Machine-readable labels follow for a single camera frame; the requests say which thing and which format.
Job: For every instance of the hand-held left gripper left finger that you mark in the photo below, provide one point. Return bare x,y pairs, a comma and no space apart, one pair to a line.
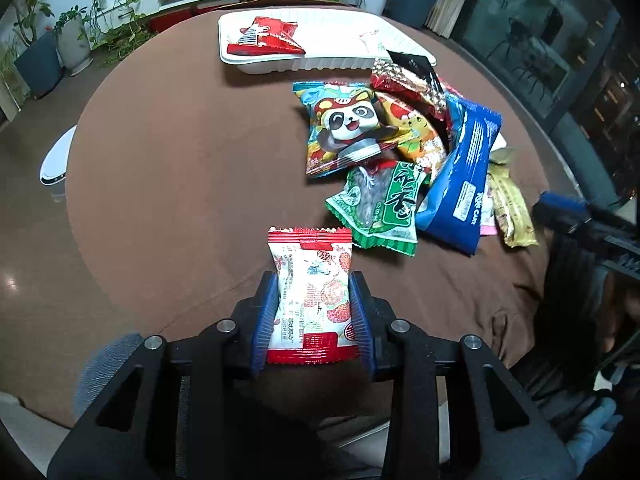
265,310

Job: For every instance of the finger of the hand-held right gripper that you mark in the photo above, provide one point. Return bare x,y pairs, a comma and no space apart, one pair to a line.
565,201
555,217

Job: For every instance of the glass window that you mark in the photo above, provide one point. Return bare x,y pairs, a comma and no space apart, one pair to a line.
540,35

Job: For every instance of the grey office chair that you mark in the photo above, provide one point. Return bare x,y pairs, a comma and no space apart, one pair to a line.
107,365

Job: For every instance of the white plastic tray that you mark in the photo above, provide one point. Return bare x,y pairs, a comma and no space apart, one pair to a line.
340,35

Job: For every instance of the pink snack packet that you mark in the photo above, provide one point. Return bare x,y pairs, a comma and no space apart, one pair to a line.
487,225

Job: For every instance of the plain red snack packet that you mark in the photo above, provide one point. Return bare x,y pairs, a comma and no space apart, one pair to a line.
270,42

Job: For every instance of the yellow-brown bar packet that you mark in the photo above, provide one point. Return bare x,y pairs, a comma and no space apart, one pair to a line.
510,205

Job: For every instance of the red storage box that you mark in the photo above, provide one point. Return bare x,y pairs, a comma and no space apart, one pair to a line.
212,8
170,20

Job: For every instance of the plant in ribbed white pot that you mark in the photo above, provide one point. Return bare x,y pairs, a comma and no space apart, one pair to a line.
75,42

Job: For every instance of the black snack packet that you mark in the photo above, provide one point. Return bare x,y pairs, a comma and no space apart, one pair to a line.
415,62

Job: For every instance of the red and white snack packet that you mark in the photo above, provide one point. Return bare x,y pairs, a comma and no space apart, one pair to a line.
312,280

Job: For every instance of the small plant in blue pot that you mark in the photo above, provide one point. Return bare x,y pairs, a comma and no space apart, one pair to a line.
37,62

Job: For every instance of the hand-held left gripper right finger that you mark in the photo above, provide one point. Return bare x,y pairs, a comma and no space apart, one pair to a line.
360,320

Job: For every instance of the trailing vine plant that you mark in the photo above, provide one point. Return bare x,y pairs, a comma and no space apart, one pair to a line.
117,15

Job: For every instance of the yellow bear snack packet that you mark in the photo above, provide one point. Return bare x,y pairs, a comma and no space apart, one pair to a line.
420,135

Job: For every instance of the white plastic bin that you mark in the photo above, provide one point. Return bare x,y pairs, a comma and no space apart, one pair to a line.
55,165

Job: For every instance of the green seed snack packet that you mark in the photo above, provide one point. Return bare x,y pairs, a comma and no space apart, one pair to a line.
385,205

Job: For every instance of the blue panda chips packet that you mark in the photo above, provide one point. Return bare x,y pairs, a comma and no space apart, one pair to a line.
345,125

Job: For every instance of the dark blue snack packet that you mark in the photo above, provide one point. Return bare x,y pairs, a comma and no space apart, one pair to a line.
465,180

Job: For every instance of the brown nut snack packet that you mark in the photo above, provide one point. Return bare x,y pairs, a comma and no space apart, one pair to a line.
405,80

